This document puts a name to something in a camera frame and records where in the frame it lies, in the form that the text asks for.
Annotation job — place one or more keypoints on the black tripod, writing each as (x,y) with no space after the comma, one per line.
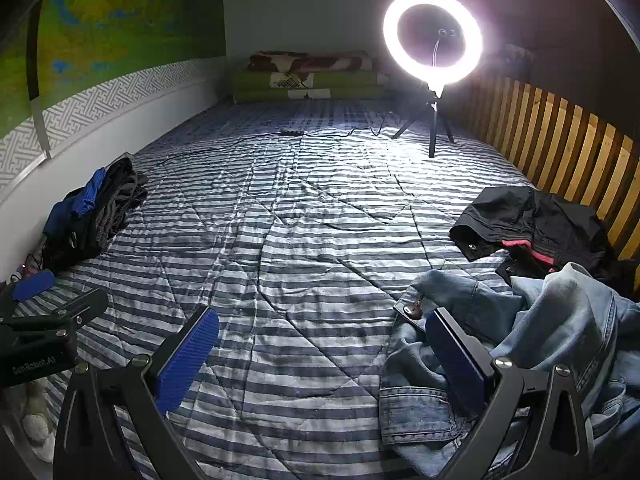
(432,125)

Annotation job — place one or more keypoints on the black and grey pole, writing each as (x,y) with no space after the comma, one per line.
(40,125)

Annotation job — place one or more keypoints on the black jacket pink trim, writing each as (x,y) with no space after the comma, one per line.
(510,220)

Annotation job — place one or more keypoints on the brown patterned folded blanket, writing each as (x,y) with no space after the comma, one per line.
(320,62)

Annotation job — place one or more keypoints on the blue garment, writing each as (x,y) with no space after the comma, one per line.
(87,195)

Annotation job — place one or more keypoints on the wooden slatted bed rail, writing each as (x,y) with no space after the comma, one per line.
(550,125)

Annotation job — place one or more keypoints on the light blue denim jeans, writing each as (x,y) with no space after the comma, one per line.
(565,320)

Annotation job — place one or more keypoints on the green map wall poster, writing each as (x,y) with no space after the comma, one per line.
(125,10)

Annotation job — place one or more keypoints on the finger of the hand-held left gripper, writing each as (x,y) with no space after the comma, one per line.
(75,310)
(32,285)

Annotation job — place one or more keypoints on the pile of dark clothes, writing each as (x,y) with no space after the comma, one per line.
(115,200)

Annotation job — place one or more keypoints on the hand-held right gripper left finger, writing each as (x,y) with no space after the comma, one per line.
(185,360)

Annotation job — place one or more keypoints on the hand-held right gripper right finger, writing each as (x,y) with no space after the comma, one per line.
(457,365)

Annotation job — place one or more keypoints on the small black adapter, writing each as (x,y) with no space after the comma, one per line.
(291,133)

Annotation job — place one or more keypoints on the person's left hand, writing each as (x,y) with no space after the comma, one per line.
(37,425)

